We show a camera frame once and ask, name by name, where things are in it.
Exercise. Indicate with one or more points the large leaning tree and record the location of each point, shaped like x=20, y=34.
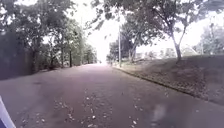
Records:
x=176, y=46

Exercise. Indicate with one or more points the dark tree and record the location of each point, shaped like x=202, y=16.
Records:
x=133, y=40

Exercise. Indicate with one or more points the row of trees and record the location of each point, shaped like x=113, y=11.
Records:
x=50, y=36

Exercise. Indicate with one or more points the dark fence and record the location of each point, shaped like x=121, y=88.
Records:
x=13, y=56

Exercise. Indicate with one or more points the pale pole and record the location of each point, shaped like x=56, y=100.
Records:
x=119, y=46

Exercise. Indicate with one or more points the grey asphalt road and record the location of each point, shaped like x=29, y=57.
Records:
x=100, y=90

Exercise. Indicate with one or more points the leaf-strewn grass verge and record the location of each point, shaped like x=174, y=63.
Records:
x=180, y=73

